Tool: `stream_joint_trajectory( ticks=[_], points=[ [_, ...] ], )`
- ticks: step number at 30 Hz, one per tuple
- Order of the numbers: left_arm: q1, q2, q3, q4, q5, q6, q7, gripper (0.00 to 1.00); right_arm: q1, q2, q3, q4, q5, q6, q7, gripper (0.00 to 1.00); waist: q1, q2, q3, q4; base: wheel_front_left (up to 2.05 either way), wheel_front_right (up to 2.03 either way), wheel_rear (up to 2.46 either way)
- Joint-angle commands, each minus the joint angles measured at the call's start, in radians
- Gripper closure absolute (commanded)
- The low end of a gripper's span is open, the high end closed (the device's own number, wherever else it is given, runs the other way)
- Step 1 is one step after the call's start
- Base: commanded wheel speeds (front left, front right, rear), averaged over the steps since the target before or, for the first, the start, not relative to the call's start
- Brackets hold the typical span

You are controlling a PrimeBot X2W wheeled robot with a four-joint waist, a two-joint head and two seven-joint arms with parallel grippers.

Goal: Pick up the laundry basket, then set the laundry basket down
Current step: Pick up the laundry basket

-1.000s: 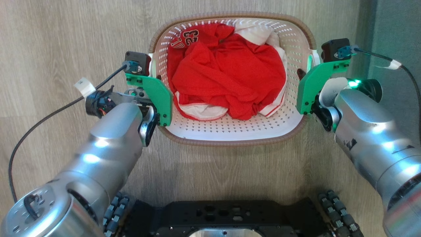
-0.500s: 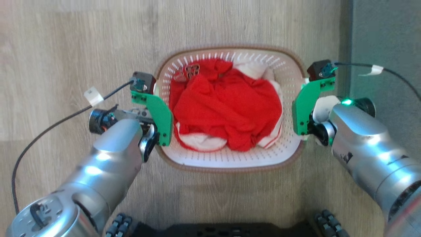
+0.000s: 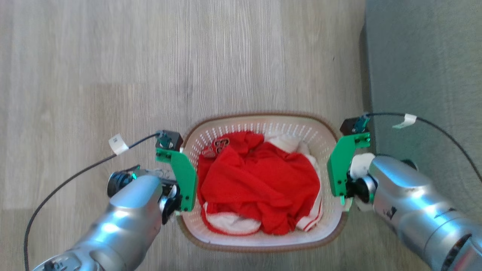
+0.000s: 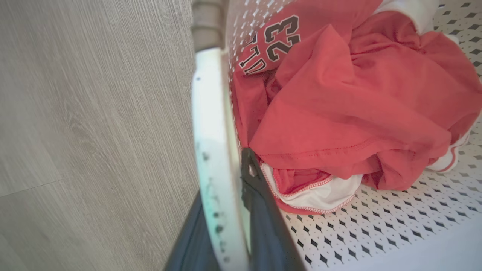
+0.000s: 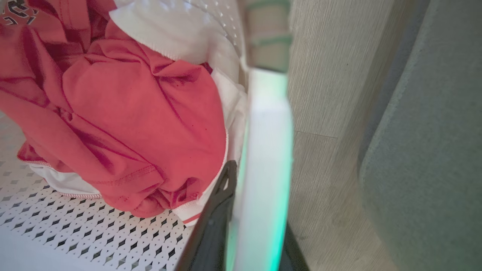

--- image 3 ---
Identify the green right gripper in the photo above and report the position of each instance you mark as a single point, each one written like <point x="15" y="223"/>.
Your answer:
<point x="340" y="162"/>

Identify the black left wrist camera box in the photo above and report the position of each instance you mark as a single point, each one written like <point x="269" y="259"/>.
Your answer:
<point x="170" y="139"/>

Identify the grey sofa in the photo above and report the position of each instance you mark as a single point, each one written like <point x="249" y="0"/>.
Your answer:
<point x="425" y="94"/>

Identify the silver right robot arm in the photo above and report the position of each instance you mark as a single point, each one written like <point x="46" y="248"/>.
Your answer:
<point x="418" y="210"/>

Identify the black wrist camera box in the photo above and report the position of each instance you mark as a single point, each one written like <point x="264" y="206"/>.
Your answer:
<point x="170" y="139"/>
<point x="354" y="125"/>

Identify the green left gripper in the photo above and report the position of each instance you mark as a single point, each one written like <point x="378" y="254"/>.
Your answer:
<point x="185" y="177"/>

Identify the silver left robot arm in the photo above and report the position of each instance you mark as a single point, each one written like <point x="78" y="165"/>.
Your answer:
<point x="124" y="222"/>

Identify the white plastic laundry basket brown rim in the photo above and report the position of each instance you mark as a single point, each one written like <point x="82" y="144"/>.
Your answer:
<point x="260" y="241"/>

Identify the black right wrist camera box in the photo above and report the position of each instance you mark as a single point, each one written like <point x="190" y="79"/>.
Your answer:
<point x="354" y="125"/>

